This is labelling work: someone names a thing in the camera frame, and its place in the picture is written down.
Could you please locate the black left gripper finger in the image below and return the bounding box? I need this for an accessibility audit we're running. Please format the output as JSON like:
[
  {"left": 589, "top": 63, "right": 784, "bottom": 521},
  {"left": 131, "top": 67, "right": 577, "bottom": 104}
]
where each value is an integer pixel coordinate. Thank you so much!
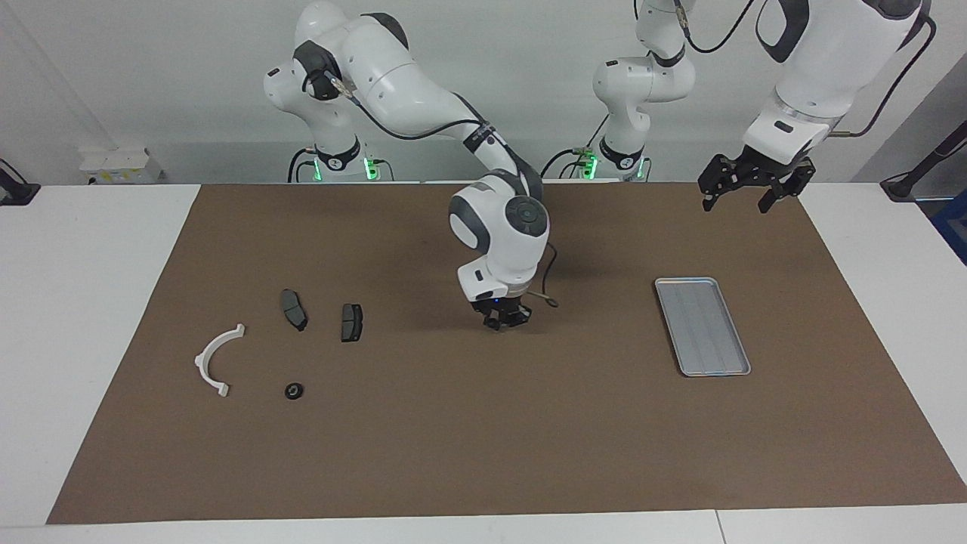
[
  {"left": 697, "top": 170, "right": 728, "bottom": 212},
  {"left": 758, "top": 181, "right": 792, "bottom": 214}
]

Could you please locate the silver metal tray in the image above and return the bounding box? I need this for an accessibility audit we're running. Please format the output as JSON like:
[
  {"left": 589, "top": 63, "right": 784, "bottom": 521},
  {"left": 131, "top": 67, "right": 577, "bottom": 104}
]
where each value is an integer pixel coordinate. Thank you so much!
[{"left": 654, "top": 277, "right": 752, "bottom": 377}]

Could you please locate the brown table mat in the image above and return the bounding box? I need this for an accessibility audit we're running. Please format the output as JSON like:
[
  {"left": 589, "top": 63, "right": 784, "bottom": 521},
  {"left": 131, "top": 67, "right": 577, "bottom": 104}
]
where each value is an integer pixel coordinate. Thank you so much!
[{"left": 47, "top": 183, "right": 967, "bottom": 524}]

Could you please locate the blue crate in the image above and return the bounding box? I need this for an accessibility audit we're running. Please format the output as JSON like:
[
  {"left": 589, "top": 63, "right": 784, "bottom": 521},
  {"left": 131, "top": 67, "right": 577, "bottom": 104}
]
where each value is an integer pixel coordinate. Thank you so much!
[{"left": 929, "top": 189, "right": 967, "bottom": 265}]

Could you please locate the curved dark brake pad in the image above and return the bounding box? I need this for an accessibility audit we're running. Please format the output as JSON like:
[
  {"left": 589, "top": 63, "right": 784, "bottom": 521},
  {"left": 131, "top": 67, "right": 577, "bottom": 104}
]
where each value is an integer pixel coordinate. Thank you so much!
[{"left": 280, "top": 289, "right": 309, "bottom": 332}]

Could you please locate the white power strip box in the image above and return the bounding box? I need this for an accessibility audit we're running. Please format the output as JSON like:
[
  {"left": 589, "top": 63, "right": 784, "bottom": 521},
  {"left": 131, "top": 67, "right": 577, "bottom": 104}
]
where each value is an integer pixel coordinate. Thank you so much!
[{"left": 79, "top": 147, "right": 163, "bottom": 184}]

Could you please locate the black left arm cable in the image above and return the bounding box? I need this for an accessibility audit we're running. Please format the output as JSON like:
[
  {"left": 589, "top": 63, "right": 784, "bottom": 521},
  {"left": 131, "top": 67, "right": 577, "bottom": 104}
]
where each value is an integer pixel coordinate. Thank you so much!
[{"left": 675, "top": 0, "right": 938, "bottom": 138}]

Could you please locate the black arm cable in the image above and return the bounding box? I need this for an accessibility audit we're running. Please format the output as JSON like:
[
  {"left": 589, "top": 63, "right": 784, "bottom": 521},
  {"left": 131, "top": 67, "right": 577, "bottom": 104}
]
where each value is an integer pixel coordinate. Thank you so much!
[
  {"left": 675, "top": 0, "right": 938, "bottom": 138},
  {"left": 325, "top": 72, "right": 560, "bottom": 308}
]

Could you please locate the black clamp mount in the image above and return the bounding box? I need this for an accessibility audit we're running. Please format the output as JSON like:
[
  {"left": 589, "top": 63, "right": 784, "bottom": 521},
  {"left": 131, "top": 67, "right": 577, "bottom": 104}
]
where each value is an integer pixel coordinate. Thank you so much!
[
  {"left": 880, "top": 121, "right": 967, "bottom": 201},
  {"left": 0, "top": 159, "right": 40, "bottom": 206}
]

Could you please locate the black base cable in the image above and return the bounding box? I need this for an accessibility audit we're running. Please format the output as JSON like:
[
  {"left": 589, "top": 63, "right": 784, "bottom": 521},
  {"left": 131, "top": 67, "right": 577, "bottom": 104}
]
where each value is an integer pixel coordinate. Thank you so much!
[
  {"left": 539, "top": 113, "right": 613, "bottom": 181},
  {"left": 287, "top": 147, "right": 317, "bottom": 184}
]

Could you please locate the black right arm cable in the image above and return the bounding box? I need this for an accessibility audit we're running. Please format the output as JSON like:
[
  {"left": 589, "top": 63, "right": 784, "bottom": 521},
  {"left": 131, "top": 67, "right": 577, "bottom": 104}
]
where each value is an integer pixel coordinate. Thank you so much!
[{"left": 325, "top": 72, "right": 560, "bottom": 308}]

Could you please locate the white curved plastic bracket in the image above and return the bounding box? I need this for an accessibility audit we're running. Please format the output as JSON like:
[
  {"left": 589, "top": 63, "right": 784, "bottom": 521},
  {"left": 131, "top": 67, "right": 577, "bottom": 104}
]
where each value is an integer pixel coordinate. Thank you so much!
[{"left": 194, "top": 323, "right": 246, "bottom": 398}]

